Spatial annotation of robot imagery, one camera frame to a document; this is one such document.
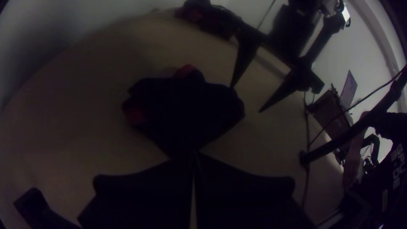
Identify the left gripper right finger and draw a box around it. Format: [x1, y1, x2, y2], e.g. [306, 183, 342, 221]
[194, 152, 315, 229]

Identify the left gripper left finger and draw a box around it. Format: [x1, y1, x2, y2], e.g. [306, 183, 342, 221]
[77, 152, 195, 229]

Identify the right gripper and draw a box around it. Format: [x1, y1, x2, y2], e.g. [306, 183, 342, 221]
[229, 4, 325, 114]

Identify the black t-shirt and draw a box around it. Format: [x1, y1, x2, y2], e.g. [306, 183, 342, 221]
[122, 64, 246, 159]

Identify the heap of clothes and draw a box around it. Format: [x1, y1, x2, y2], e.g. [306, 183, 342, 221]
[174, 0, 255, 41]

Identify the open laptop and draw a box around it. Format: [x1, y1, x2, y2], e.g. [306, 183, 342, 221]
[338, 69, 359, 109]

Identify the person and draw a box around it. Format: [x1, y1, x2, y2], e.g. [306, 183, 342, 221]
[341, 110, 407, 229]

